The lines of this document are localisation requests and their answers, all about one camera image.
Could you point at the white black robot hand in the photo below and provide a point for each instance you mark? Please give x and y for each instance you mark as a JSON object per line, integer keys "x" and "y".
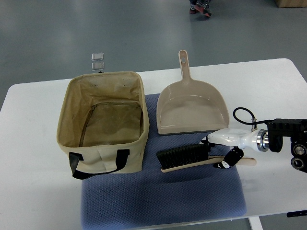
{"x": 238, "y": 139}

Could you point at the pink hand broom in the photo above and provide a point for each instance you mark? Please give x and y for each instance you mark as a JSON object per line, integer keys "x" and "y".
{"x": 199, "y": 154}

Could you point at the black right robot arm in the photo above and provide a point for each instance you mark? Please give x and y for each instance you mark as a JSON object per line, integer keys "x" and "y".
{"x": 270, "y": 134}

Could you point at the beige fabric storage bag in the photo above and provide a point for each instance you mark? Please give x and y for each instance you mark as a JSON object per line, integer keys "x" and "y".
{"x": 104, "y": 124}

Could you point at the pink plastic dustpan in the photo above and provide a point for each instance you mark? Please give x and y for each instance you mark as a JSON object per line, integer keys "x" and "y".
{"x": 189, "y": 105}

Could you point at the white table leg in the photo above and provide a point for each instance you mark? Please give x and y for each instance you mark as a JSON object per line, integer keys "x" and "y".
{"x": 255, "y": 223}

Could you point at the black table control panel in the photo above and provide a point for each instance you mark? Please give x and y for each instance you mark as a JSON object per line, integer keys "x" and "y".
{"x": 297, "y": 213}

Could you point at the wooden box corner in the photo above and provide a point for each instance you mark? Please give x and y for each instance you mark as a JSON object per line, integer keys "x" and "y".
{"x": 290, "y": 3}

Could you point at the blue textured mat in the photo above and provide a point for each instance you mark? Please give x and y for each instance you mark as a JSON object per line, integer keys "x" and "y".
{"x": 151, "y": 197}

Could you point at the person's red shoes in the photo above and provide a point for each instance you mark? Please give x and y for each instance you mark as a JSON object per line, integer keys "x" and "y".
{"x": 200, "y": 6}

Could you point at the lower silver floor plate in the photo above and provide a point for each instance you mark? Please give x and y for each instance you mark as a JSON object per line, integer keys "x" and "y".
{"x": 98, "y": 65}

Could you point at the silver floor plate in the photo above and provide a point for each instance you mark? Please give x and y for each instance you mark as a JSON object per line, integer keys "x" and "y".
{"x": 98, "y": 65}
{"x": 97, "y": 56}

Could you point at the upper silver floor plate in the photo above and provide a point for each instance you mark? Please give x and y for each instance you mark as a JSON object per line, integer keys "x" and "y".
{"x": 97, "y": 56}

